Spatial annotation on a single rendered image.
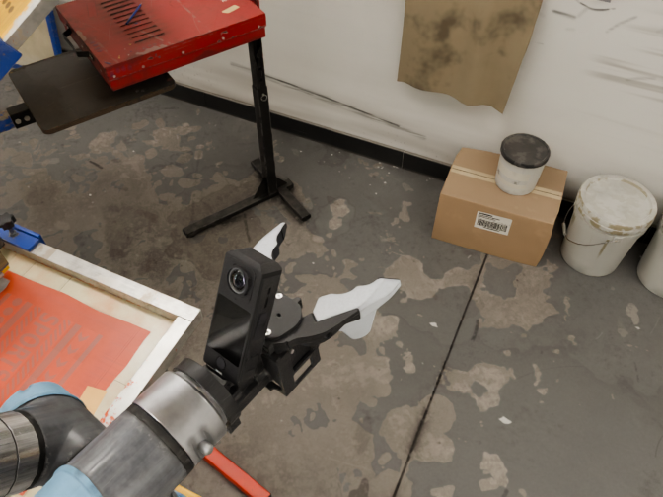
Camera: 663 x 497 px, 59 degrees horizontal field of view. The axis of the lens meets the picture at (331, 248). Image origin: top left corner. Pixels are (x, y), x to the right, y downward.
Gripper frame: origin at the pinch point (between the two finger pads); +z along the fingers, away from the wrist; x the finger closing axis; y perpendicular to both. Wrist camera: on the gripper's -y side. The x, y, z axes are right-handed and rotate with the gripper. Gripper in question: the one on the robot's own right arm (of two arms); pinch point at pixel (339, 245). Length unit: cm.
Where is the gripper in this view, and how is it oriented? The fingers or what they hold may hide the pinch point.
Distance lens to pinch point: 60.1
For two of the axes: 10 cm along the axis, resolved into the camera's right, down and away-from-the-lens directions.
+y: 1.0, 7.0, 7.1
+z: 6.2, -6.0, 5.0
